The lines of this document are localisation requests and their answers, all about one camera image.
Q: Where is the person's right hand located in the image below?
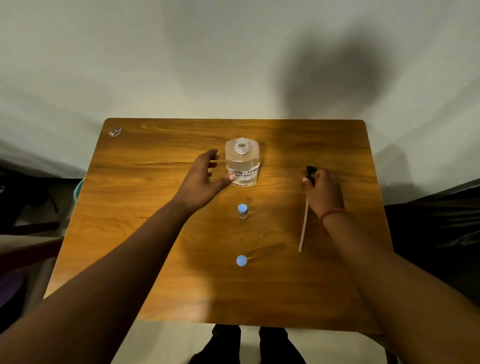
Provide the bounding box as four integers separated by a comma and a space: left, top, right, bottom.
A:
302, 168, 346, 220

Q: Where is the person's left hand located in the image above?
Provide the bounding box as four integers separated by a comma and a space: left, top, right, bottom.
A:
172, 149, 237, 215

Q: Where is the purple object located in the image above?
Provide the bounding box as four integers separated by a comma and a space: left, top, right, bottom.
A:
0, 268, 28, 309

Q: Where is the dark cloth covered furniture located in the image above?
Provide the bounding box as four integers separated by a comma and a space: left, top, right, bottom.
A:
383, 179, 480, 301

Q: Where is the red thread bracelet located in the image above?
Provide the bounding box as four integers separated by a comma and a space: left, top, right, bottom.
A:
319, 208, 348, 226

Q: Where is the person's right leg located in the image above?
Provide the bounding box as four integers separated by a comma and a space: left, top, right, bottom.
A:
258, 326, 307, 364

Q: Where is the brown wooden bench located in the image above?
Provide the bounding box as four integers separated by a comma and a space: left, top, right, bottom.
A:
0, 235, 64, 279

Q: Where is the black bag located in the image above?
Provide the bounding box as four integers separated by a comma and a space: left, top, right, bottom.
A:
0, 165, 62, 235

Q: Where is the black pump head white tube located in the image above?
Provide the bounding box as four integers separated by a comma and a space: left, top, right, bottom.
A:
298, 166, 319, 253

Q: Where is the person's leg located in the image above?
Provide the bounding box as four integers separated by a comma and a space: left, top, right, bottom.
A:
258, 326, 307, 364
188, 324, 242, 364

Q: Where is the person's left forearm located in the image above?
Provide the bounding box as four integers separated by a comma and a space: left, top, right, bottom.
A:
0, 199, 196, 364

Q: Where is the person's left leg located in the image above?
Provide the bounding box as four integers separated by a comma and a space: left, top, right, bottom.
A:
188, 324, 242, 364

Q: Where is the clear plastic bottle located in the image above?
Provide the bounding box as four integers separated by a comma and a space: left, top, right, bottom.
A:
225, 137, 260, 187

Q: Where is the person's right forearm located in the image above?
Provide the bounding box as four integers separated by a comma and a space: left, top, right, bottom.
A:
320, 211, 480, 364

